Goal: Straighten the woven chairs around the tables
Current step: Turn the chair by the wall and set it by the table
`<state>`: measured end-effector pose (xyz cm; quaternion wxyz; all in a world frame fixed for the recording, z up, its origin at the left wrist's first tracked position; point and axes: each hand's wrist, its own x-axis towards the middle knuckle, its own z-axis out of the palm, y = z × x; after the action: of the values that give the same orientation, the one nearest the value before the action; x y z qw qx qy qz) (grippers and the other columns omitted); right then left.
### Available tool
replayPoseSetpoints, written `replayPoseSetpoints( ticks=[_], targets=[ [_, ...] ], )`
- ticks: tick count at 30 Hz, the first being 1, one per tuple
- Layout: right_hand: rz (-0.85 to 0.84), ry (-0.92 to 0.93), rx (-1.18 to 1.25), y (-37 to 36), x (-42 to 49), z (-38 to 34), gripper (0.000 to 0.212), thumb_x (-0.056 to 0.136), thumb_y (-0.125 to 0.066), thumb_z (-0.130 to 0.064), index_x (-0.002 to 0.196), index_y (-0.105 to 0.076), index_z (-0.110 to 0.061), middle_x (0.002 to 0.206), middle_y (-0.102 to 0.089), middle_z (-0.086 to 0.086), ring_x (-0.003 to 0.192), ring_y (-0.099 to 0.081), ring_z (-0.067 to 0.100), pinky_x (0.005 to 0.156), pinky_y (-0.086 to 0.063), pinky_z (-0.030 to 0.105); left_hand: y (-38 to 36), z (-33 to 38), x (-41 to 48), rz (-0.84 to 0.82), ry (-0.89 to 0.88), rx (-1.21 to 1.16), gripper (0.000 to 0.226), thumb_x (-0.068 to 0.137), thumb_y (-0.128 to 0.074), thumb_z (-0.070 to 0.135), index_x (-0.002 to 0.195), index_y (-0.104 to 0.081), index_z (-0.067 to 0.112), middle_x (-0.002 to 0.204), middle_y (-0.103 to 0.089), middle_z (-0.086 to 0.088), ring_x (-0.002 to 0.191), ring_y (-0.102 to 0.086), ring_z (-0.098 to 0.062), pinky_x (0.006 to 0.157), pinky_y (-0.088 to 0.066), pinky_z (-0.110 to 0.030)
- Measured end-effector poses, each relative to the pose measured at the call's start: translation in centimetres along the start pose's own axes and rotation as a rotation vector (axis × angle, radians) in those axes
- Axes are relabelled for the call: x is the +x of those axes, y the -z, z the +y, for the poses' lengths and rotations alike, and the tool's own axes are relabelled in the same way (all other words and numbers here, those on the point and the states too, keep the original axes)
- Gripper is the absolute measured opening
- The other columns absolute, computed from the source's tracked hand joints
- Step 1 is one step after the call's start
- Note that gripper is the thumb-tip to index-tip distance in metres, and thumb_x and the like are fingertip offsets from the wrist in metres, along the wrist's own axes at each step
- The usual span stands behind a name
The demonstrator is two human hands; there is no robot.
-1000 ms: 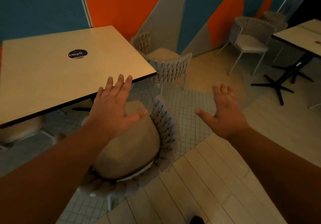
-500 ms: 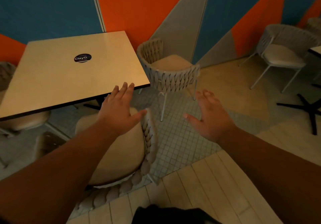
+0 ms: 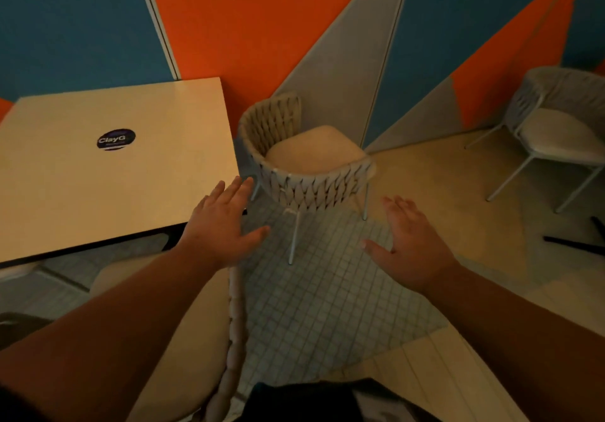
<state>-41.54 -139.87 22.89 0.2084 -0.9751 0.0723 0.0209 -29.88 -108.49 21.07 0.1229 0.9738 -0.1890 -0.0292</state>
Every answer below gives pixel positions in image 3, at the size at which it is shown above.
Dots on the person's left forearm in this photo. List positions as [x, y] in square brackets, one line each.
[108, 336]

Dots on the round dark sticker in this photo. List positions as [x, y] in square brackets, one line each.
[116, 139]

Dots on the beige square table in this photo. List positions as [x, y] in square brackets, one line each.
[113, 166]

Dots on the person's left middle finger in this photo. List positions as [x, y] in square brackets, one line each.
[231, 190]

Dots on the person's right forearm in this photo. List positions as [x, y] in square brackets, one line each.
[524, 341]

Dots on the person's right hand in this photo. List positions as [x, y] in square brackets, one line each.
[416, 251]

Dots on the woven beige chair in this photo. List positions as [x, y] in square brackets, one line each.
[553, 128]
[189, 341]
[307, 166]

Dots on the black table base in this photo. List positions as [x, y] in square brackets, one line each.
[579, 239]

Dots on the person's left thumb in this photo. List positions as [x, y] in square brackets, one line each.
[253, 237]

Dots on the person's right thumb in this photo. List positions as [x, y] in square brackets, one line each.
[378, 249]

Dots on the person's left hand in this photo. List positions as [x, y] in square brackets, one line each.
[217, 232]

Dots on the person's dark clothing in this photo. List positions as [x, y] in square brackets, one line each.
[331, 402]

